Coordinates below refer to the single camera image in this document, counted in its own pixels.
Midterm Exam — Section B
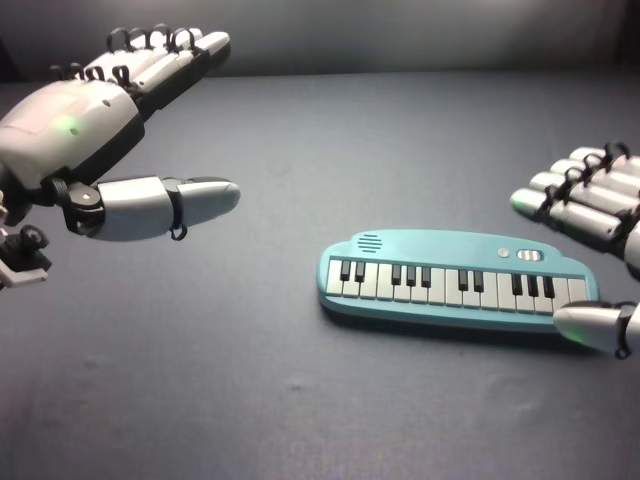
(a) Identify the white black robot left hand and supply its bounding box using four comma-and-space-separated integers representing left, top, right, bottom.
0, 23, 242, 244

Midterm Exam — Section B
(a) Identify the grey table cloth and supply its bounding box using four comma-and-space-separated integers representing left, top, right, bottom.
0, 69, 640, 480

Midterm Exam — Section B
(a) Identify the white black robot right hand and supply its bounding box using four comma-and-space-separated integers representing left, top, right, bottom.
509, 141, 640, 361

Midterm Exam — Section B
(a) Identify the teal toy piano keyboard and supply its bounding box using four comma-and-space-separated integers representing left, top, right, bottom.
315, 228, 601, 337

